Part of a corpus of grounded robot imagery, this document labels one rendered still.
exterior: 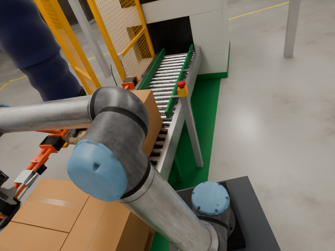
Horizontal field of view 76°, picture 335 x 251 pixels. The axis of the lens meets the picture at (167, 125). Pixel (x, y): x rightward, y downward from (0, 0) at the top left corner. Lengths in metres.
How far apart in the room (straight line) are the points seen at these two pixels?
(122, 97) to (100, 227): 1.31
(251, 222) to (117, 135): 0.95
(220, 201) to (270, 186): 1.37
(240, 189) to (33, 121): 1.05
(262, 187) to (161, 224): 1.72
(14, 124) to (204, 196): 0.70
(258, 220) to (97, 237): 1.02
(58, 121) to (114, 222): 1.12
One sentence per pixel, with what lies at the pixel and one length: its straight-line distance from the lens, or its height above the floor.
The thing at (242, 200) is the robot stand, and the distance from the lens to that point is 1.28.
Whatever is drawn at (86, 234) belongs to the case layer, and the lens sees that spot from 1.71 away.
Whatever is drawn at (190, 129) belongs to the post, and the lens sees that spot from 1.94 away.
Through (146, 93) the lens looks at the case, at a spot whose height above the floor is 0.95.
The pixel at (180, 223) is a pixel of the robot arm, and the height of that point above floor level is 1.33.
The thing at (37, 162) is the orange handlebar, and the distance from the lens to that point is 1.26.
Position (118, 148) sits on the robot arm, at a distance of 0.39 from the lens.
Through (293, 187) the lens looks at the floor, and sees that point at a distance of 2.26.
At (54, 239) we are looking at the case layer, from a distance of 1.85.
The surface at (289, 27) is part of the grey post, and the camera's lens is 3.92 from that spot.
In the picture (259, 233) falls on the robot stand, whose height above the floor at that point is 0.75.
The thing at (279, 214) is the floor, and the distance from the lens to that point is 2.11.
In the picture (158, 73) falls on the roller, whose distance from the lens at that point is 3.09.
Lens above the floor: 1.87
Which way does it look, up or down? 40 degrees down
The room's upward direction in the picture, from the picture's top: 18 degrees counter-clockwise
